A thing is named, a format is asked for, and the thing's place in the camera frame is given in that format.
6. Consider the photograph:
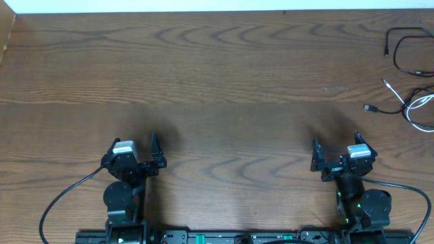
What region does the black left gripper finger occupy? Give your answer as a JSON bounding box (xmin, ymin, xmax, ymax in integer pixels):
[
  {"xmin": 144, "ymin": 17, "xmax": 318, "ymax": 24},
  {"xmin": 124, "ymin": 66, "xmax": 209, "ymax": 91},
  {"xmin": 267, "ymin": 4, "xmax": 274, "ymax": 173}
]
[
  {"xmin": 104, "ymin": 137, "xmax": 122, "ymax": 163},
  {"xmin": 151, "ymin": 132, "xmax": 165, "ymax": 163}
]

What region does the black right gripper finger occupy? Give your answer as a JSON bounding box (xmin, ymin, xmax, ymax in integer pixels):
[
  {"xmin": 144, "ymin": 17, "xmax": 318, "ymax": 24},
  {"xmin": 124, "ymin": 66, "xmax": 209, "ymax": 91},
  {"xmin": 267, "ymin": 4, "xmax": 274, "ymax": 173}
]
[
  {"xmin": 354, "ymin": 131, "xmax": 376, "ymax": 153},
  {"xmin": 310, "ymin": 139, "xmax": 326, "ymax": 171}
]

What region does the white USB cable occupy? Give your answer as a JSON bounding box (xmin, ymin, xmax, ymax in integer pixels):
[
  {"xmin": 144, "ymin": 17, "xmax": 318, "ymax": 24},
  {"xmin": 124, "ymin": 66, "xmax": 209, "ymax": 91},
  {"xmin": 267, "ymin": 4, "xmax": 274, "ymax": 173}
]
[{"xmin": 381, "ymin": 79, "xmax": 434, "ymax": 134}]

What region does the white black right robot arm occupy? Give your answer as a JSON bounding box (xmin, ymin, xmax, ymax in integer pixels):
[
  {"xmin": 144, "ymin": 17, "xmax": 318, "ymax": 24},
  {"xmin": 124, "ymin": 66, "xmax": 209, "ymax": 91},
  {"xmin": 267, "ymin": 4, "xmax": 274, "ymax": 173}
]
[{"xmin": 310, "ymin": 131, "xmax": 432, "ymax": 243}]

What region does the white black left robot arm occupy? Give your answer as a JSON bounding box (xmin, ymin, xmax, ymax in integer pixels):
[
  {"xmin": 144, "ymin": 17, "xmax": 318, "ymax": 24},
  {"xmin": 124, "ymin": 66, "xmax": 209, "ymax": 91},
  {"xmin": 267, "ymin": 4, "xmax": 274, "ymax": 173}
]
[{"xmin": 39, "ymin": 132, "xmax": 167, "ymax": 243}]

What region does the black mounting rail base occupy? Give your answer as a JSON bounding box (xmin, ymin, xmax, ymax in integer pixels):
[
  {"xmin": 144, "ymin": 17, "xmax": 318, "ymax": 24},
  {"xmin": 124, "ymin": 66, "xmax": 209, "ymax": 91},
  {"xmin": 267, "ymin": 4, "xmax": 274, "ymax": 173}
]
[{"xmin": 75, "ymin": 228, "xmax": 413, "ymax": 244}]

